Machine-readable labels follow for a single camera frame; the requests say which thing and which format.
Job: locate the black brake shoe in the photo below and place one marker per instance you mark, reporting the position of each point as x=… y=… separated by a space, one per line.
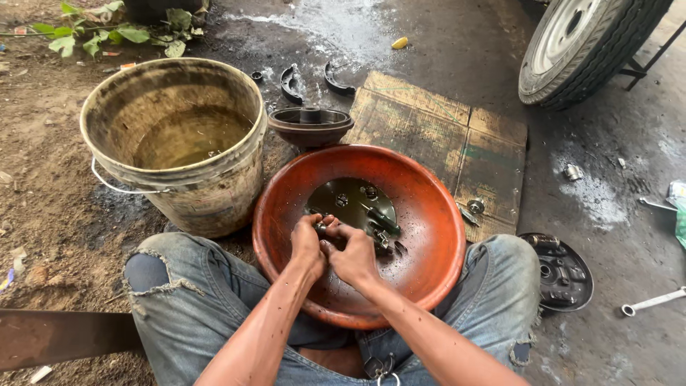
x=337 y=83
x=292 y=83

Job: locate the small metal cylinder part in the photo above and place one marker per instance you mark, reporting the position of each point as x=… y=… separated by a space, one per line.
x=320 y=229

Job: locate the silver wrench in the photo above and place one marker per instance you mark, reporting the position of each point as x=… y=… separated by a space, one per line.
x=656 y=204

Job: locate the person's right hand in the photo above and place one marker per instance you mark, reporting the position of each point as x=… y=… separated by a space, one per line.
x=351 y=257

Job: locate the vehicle wheel with tyre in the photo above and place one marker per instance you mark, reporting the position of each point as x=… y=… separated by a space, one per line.
x=581 y=48

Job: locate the yellow scrap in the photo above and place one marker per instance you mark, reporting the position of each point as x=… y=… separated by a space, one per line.
x=399 y=43

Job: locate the dirty white plastic bucket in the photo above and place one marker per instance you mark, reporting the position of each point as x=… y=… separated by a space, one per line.
x=177 y=145

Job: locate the black metal stand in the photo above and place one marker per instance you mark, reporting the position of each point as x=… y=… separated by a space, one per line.
x=648 y=59

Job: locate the metal clip part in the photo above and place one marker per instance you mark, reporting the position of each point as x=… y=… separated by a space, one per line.
x=383 y=239

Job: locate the rusty metal bar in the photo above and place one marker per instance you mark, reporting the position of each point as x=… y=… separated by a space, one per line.
x=64 y=338

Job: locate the orange plastic basin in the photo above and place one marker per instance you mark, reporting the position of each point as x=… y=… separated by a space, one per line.
x=418 y=214

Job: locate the rusty brake drum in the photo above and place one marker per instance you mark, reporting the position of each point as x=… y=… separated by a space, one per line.
x=311 y=127

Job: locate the green leafy plant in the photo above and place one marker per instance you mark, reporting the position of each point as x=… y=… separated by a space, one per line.
x=112 y=29

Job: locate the person's blue ripped jeans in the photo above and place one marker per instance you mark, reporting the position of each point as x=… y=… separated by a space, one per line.
x=187 y=316

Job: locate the small metal cylinder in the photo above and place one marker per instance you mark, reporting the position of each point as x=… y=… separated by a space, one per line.
x=573 y=172

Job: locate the metal nut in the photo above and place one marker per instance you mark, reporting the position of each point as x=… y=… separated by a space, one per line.
x=341 y=200
x=370 y=191

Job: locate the black brake backing plate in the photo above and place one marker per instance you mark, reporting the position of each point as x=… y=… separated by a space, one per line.
x=562 y=273

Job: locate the flattened cardboard sheet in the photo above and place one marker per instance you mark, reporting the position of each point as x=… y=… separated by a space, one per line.
x=461 y=139

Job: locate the green plastic bag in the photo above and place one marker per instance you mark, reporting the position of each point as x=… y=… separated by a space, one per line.
x=679 y=212

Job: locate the person's left hand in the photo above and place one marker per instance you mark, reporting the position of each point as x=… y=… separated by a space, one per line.
x=305 y=244

